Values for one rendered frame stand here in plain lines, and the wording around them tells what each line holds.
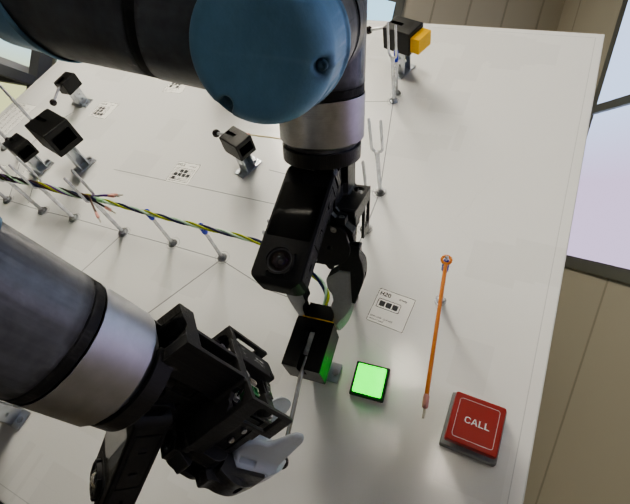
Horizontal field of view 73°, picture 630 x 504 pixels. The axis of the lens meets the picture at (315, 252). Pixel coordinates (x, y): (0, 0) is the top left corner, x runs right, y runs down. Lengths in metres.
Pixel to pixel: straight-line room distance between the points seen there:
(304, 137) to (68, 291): 0.21
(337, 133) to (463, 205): 0.34
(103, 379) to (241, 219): 0.47
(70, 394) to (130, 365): 0.03
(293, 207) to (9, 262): 0.22
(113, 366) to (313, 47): 0.19
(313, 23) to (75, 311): 0.18
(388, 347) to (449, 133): 0.38
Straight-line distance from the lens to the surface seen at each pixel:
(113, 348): 0.26
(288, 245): 0.35
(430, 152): 0.72
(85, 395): 0.26
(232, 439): 0.35
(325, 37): 0.22
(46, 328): 0.24
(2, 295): 0.23
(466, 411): 0.49
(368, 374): 0.52
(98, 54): 0.30
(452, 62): 0.90
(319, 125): 0.35
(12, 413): 0.70
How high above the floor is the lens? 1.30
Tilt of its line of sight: 7 degrees down
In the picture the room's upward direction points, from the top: 13 degrees clockwise
